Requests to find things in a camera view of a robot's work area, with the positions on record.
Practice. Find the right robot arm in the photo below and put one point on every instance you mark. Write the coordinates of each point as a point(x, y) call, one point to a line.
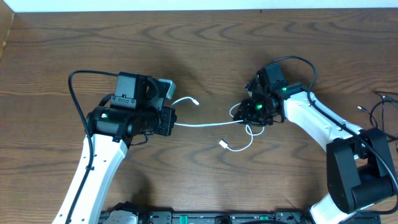
point(359, 167)

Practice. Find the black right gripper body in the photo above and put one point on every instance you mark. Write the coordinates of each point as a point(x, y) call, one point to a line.
point(249, 112)

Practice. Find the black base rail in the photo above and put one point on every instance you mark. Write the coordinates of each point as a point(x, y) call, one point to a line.
point(128, 212)

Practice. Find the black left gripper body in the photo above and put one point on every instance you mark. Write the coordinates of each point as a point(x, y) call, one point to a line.
point(168, 121)

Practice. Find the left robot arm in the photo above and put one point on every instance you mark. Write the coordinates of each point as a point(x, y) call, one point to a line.
point(135, 108)

